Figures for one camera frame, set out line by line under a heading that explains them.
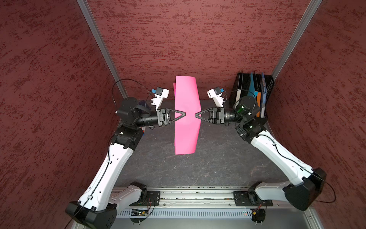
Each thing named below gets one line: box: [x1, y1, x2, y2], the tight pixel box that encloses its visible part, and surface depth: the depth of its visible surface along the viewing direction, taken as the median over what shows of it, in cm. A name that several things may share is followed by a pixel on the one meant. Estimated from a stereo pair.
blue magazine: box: [260, 72, 267, 118], surface depth 93 cm
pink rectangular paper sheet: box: [172, 75, 202, 156], surface depth 54 cm
